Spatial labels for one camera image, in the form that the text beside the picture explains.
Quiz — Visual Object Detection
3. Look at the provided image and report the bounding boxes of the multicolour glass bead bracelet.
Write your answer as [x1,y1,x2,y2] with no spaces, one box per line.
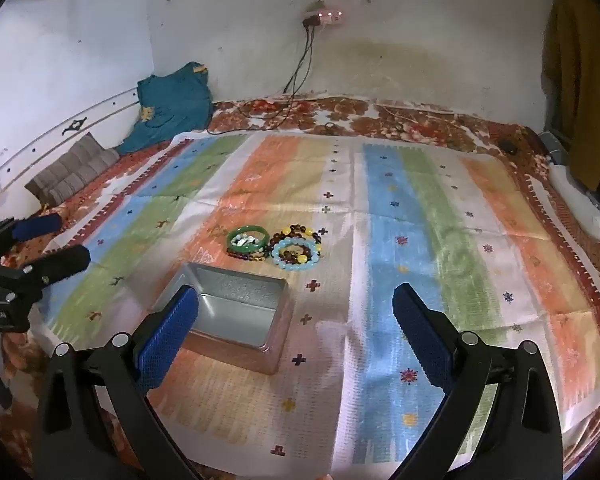
[269,225,327,256]

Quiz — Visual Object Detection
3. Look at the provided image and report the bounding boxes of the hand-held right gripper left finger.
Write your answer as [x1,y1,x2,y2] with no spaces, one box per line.
[34,284,203,480]

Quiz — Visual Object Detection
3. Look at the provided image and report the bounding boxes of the silver tin box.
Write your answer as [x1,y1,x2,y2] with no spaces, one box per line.
[150,261,296,376]

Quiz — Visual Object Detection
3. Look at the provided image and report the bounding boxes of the green jade bangle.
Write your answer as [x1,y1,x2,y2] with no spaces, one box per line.
[226,226,271,256]

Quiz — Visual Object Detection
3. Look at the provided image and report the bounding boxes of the white bed headboard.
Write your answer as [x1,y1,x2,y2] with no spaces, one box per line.
[0,87,147,201]

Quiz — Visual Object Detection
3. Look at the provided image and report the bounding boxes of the teal garment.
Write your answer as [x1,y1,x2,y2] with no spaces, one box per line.
[117,62,215,156]

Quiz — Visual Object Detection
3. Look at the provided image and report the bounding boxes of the grey metal frame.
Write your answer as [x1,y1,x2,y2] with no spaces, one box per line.
[539,131,564,166]

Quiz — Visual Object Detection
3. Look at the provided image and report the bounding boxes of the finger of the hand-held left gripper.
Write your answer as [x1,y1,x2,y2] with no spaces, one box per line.
[0,212,64,250]
[2,245,92,302]

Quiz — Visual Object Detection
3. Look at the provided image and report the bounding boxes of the dark amber bead bracelet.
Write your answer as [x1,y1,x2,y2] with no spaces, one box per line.
[226,246,271,263]

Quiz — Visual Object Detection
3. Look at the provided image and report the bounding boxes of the striped colourful mat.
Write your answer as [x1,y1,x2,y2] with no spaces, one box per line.
[30,130,600,471]

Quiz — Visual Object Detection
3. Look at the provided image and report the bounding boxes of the white power strip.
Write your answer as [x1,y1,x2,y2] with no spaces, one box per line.
[304,7,344,29]

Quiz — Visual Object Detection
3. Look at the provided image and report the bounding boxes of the black cable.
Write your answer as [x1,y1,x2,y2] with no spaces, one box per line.
[235,22,317,121]
[207,22,315,135]

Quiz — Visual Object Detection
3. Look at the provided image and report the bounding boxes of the grey striped cushion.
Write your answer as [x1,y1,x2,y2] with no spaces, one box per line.
[25,132,121,207]

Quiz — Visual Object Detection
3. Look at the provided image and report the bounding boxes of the mustard yellow garment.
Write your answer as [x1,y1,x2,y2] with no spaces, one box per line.
[541,0,600,188]

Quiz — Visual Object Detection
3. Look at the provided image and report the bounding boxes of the light blue bead bracelet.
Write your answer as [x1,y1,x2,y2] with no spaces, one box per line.
[271,237,322,272]

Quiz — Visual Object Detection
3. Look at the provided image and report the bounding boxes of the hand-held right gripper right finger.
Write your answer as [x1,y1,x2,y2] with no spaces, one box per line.
[391,282,566,480]

